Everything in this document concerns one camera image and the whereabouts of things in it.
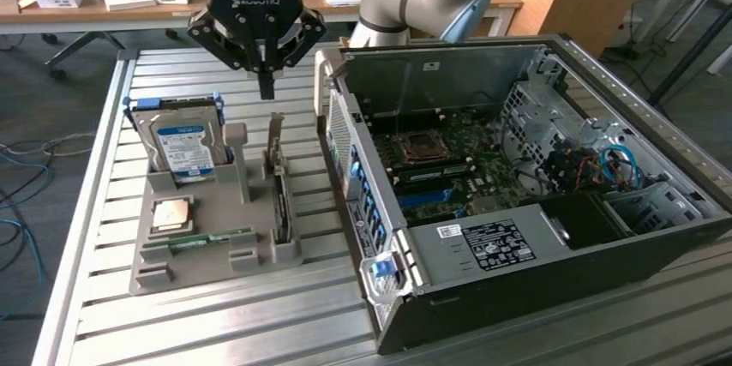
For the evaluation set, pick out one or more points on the Nvidia GPU card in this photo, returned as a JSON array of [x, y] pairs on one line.
[[282, 194]]

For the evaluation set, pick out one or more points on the hard disk in blue caddy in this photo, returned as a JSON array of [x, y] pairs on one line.
[[183, 143]]

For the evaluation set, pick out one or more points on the black wheeled desk base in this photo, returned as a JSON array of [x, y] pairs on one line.
[[81, 49]]

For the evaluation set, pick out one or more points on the metal CPU socket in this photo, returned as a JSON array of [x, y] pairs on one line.
[[423, 145]]

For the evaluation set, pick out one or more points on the dark RAM stick with label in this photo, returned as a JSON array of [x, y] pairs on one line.
[[429, 174]]

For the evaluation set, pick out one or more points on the grey parts rack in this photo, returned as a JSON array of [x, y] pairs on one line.
[[218, 211]]

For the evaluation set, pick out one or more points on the CPU chip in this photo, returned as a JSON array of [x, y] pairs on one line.
[[171, 214]]

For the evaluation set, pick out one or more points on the green motherboard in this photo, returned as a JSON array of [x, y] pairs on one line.
[[486, 156]]

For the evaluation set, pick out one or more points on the blue expansion slot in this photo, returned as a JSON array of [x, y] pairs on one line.
[[426, 199]]

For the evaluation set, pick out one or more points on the perforated metal drive cage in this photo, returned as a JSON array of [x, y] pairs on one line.
[[543, 126]]

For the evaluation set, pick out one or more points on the green RAM stick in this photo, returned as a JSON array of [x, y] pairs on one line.
[[195, 241]]

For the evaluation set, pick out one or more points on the silver chipset heatsink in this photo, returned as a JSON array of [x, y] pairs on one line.
[[491, 206]]

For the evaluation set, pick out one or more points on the grey power supply unit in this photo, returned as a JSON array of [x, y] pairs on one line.
[[435, 250]]

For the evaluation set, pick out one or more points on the dark metal pole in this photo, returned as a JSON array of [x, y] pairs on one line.
[[693, 49]]

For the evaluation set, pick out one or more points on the metal disk bay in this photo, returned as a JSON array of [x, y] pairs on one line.
[[658, 207]]

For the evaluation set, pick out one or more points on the open black PC case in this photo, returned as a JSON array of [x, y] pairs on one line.
[[573, 289]]

